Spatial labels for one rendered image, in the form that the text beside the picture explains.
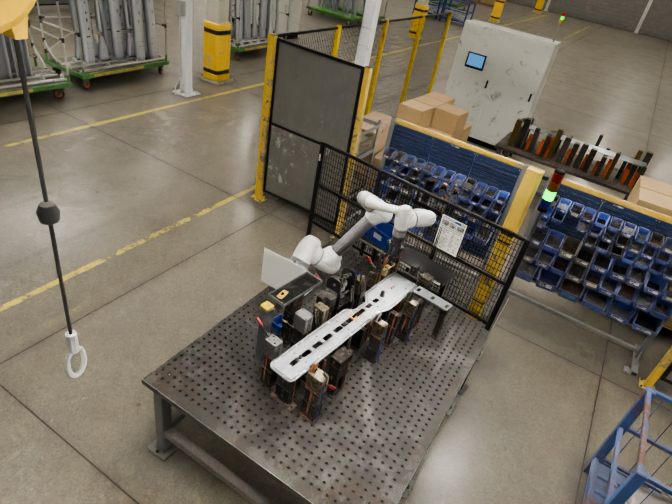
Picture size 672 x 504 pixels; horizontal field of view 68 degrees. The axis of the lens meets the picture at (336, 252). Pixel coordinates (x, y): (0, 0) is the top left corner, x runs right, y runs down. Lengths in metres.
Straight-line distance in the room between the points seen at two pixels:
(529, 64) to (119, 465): 8.37
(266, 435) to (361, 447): 0.55
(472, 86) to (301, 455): 8.03
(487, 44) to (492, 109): 1.12
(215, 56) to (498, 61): 5.27
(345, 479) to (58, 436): 2.02
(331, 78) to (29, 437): 4.03
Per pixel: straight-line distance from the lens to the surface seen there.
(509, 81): 9.68
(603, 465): 4.45
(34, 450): 3.97
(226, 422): 3.04
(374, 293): 3.55
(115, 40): 10.50
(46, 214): 0.78
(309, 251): 3.80
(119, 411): 4.03
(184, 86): 9.83
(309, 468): 2.92
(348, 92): 5.30
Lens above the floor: 3.16
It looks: 34 degrees down
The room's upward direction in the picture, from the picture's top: 12 degrees clockwise
